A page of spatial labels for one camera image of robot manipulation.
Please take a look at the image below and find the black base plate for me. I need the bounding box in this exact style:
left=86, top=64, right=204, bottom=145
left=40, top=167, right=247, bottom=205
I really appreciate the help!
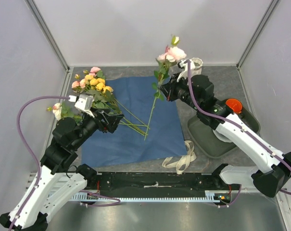
left=85, top=172, right=229, bottom=198

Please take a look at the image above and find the cream white rose stem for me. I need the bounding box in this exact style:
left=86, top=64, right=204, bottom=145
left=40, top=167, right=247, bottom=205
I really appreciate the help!
left=46, top=103, right=82, bottom=122

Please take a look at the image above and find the orange cup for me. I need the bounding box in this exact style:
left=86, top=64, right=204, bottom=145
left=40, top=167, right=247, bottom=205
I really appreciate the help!
left=226, top=98, right=243, bottom=115

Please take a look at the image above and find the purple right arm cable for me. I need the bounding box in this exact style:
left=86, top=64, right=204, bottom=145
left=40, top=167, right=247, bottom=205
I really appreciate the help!
left=186, top=60, right=291, bottom=208

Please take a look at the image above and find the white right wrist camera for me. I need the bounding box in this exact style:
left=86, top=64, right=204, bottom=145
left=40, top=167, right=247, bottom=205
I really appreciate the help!
left=177, top=59, right=191, bottom=82

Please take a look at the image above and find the slotted cable duct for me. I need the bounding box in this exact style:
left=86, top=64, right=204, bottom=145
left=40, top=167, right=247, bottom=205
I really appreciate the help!
left=69, top=192, right=231, bottom=203

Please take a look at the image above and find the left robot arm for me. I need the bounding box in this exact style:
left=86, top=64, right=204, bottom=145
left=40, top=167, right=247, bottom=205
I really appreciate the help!
left=0, top=109, right=124, bottom=231

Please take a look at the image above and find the cream ribbon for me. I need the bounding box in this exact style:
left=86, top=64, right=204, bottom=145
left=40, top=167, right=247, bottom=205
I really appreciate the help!
left=162, top=141, right=197, bottom=175

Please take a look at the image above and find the white ribbed vase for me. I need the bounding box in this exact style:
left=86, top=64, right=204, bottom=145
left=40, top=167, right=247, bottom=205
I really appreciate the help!
left=190, top=58, right=203, bottom=76

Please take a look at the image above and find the artificial flower bouquet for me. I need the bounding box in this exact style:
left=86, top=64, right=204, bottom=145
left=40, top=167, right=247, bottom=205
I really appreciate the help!
left=71, top=67, right=147, bottom=137

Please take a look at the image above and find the dark green tray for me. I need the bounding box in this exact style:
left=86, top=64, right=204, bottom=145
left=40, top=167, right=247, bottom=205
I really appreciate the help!
left=188, top=107, right=261, bottom=159

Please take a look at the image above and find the pink rose stem with bud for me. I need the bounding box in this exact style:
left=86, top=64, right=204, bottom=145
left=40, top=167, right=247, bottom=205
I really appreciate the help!
left=144, top=35, right=187, bottom=140

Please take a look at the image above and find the white plate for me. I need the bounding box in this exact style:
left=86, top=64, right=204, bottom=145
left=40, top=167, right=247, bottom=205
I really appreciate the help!
left=213, top=130, right=232, bottom=143

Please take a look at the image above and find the blue wrapping paper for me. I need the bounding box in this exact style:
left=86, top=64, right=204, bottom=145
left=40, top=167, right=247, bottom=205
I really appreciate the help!
left=81, top=77, right=186, bottom=167

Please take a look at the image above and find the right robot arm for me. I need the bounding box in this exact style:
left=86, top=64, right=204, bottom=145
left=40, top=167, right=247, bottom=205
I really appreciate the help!
left=159, top=75, right=291, bottom=197

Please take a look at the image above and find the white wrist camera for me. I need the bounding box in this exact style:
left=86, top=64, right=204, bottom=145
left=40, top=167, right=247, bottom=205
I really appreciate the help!
left=177, top=59, right=191, bottom=82
left=68, top=94, right=95, bottom=118

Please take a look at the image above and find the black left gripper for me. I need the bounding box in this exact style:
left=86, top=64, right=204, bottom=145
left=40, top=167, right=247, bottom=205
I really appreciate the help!
left=72, top=107, right=125, bottom=149

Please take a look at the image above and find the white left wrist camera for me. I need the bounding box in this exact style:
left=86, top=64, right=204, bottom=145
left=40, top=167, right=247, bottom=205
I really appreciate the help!
left=68, top=94, right=95, bottom=118

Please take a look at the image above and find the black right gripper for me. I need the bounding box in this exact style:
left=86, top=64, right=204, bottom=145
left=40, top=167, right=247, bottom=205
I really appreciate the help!
left=159, top=72, right=202, bottom=111

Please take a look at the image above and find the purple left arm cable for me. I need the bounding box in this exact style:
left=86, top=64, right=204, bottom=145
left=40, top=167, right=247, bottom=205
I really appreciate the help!
left=8, top=95, right=122, bottom=231

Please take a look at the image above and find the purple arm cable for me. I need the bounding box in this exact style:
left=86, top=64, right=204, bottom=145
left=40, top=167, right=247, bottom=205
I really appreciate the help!
left=8, top=95, right=122, bottom=231
left=186, top=60, right=291, bottom=208

